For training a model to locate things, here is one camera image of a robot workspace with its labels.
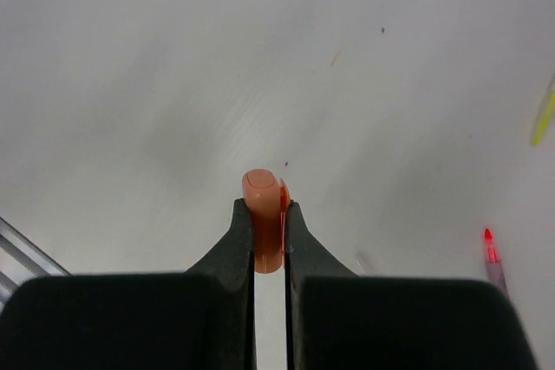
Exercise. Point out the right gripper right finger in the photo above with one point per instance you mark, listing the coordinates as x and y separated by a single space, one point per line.
336 319

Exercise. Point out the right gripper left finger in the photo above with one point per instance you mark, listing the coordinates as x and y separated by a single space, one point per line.
201 318

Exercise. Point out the clear pen cap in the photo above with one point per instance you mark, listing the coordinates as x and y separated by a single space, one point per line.
363 263

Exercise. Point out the orange pen cap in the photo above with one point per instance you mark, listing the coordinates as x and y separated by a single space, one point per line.
267 199

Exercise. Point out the red pink pen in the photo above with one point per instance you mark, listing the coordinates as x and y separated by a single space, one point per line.
494 267

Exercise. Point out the yellow pen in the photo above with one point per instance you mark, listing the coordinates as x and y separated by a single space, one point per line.
545 115

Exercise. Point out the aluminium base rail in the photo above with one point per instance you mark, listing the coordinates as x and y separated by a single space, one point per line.
22 260

